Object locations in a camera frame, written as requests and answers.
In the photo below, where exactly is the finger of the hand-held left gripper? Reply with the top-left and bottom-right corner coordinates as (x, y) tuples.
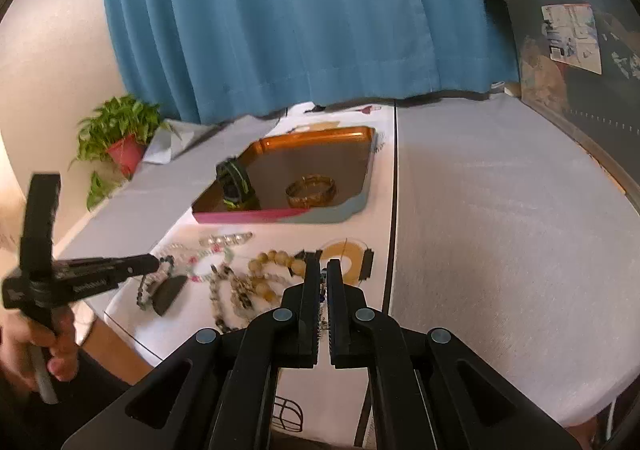
(102, 253), (162, 283)

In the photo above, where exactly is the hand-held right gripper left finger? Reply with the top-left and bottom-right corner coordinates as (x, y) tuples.
(61, 253), (323, 450)

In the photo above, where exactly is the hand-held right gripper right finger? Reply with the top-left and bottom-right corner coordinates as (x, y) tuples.
(326, 257), (582, 450)

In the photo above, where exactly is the yellow bead bracelet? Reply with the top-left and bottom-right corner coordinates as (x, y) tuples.
(247, 250), (308, 303)

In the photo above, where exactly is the pink green bead bracelet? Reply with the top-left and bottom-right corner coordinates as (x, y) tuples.
(167, 243), (238, 283)

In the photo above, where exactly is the white black bead bracelet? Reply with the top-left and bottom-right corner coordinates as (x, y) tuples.
(209, 264), (262, 332)

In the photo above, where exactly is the white pink bead bracelet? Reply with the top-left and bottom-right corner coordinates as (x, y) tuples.
(199, 231), (254, 251)

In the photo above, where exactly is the orange tin tray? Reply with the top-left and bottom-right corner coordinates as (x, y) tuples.
(191, 126), (377, 226)

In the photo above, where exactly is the person's left hand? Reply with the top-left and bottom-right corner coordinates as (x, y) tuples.
(0, 313), (81, 383)

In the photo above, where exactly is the grey table cover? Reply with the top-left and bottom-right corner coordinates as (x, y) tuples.
(57, 113), (288, 261)

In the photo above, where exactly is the white printed paper mat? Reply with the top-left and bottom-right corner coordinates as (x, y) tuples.
(102, 100), (401, 448)

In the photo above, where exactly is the amber bangle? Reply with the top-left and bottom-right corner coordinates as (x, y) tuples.
(285, 174), (337, 208)

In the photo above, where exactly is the grey paper sheet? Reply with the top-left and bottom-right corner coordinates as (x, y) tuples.
(142, 119), (231, 164)

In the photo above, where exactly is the black green watch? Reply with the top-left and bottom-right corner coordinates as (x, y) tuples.
(215, 157), (261, 212)

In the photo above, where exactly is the person's dark clothing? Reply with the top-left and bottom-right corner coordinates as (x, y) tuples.
(0, 345), (156, 450)

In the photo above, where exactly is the potted green plant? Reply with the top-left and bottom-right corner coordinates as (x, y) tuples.
(70, 94), (173, 212)

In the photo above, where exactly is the white textured cloth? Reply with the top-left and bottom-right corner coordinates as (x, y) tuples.
(382, 93), (631, 431)

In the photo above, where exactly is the blue curtain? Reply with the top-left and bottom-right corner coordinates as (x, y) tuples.
(100, 0), (521, 126)

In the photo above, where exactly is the paper wall sticker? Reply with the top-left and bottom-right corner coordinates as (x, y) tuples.
(541, 4), (602, 75)

